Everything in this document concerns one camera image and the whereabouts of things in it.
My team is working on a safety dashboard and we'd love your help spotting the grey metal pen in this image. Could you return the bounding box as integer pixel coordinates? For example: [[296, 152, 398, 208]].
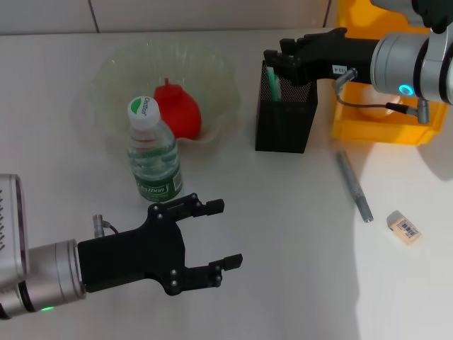
[[336, 151, 374, 223]]

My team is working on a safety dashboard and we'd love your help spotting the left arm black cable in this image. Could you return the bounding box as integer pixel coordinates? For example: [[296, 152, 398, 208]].
[[91, 214, 120, 238]]

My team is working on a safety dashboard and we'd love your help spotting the black mesh pen holder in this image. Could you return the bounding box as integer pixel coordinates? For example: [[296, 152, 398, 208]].
[[254, 59, 319, 154]]

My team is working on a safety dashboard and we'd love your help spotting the beige eraser with barcode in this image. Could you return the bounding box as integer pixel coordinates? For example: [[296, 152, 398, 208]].
[[386, 210, 423, 245]]

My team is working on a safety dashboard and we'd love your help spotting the yellow plastic bin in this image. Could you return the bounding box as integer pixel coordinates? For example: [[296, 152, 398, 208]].
[[331, 0, 449, 147]]

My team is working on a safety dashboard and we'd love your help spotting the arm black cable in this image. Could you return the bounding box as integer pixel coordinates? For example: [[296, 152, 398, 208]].
[[91, 214, 120, 238], [334, 67, 431, 124]]

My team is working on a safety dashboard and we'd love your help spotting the red pepper toy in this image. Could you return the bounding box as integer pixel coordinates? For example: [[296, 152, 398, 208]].
[[154, 78, 203, 140]]

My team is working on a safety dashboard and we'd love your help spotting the green utility knife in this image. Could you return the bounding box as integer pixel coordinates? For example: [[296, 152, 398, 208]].
[[267, 65, 284, 102]]

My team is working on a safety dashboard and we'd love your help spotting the left wrist camera housing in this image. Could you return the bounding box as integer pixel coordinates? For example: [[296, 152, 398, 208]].
[[0, 173, 29, 284]]

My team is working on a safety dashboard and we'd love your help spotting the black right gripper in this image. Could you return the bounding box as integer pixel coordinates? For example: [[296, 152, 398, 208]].
[[263, 28, 379, 86]]

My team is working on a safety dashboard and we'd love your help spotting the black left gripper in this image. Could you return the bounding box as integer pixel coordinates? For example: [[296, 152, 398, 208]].
[[76, 193, 244, 297]]

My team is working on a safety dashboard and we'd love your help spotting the white paper ball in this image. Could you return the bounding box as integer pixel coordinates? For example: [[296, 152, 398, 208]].
[[359, 86, 404, 118]]

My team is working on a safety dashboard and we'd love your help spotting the clear bottle with green label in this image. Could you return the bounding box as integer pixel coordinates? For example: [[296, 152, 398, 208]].
[[126, 95, 185, 203]]

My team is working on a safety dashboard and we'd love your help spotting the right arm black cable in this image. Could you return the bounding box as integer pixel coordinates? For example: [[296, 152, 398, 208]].
[[334, 67, 431, 124]]

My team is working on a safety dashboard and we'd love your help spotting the wavy green glass fruit plate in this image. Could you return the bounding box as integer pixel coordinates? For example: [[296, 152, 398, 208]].
[[90, 40, 241, 147]]

